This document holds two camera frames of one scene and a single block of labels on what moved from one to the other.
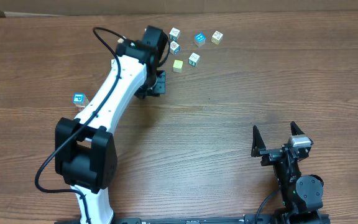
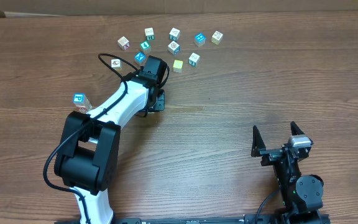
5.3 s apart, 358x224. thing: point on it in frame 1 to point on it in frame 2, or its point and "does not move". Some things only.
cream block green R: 82,104 does not move
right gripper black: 271,155 does not move
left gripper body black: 159,85 to 160,100
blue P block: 78,98 does not move
